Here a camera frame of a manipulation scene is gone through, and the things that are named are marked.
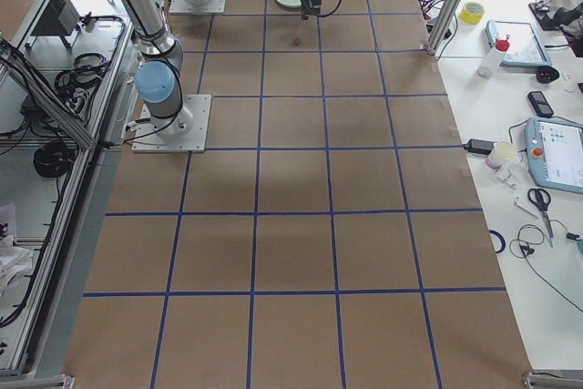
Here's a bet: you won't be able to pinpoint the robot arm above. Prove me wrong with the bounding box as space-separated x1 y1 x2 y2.
121 0 193 138

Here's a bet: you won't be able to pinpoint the yellow tape roll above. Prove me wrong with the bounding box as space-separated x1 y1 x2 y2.
459 2 486 25

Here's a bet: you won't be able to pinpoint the white squeeze bottle red cap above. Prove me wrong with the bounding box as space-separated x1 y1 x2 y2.
476 36 510 78

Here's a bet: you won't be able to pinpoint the black power brick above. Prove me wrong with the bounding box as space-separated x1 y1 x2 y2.
463 138 496 156

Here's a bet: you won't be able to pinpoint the blue teach pendant far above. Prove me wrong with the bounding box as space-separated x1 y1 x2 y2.
486 20 552 68

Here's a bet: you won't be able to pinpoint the blue teach pendant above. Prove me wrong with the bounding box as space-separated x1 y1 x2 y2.
486 20 552 68
524 117 582 194

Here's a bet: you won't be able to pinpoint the blue teach pendant near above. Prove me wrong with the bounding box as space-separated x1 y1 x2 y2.
524 117 582 194

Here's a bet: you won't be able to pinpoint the black scissors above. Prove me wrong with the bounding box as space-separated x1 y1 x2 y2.
527 188 554 247

